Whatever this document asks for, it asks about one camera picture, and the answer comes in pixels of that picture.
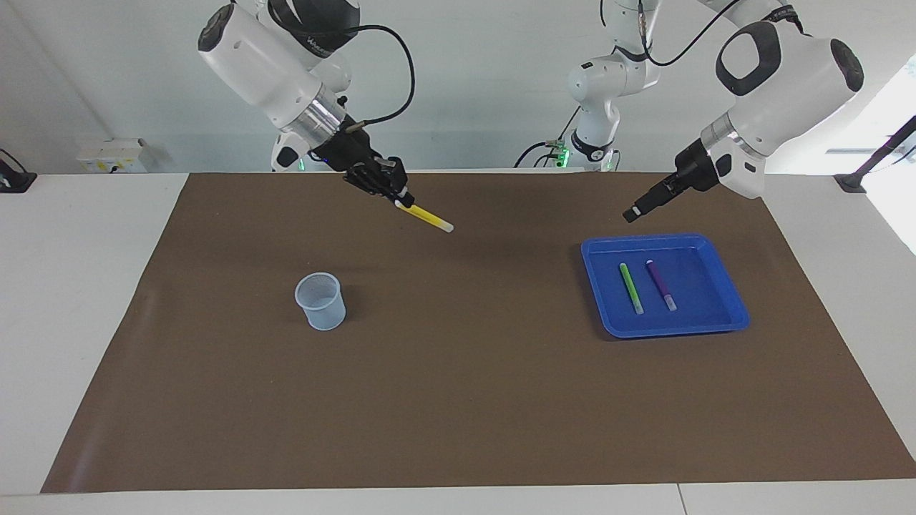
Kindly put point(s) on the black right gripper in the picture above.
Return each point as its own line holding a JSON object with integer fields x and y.
{"x": 352, "y": 154}

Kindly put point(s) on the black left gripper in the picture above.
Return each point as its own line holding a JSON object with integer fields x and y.
{"x": 698, "y": 168}

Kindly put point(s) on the yellow marker pen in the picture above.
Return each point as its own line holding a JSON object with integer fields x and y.
{"x": 429, "y": 217}

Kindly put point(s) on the purple marker pen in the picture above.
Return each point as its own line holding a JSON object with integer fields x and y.
{"x": 661, "y": 285}

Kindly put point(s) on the green marker pen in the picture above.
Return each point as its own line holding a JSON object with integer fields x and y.
{"x": 631, "y": 288}

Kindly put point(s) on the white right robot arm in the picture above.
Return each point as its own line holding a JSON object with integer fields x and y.
{"x": 257, "y": 64}

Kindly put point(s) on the blue plastic tray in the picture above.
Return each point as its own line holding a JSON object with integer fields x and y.
{"x": 698, "y": 293}

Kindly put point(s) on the translucent mesh pen cup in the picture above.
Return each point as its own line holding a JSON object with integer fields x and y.
{"x": 322, "y": 311}

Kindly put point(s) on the brown table mat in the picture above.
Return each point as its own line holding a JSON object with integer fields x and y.
{"x": 458, "y": 400}

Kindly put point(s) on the black table clamp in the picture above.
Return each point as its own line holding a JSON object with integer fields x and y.
{"x": 16, "y": 179}

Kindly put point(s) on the black camera stand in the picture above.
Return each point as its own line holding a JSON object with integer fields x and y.
{"x": 876, "y": 157}

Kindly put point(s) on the white wall socket box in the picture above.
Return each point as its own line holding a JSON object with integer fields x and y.
{"x": 114, "y": 154}

